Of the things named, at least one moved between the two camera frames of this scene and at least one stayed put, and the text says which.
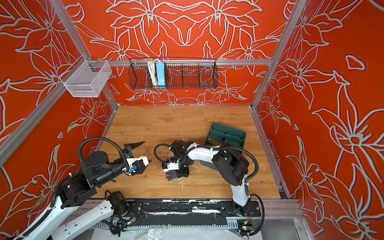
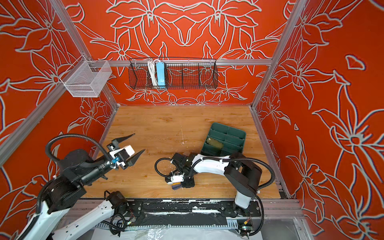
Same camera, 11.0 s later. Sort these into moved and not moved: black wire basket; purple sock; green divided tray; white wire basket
Moved: purple sock
Not moved: green divided tray; white wire basket; black wire basket
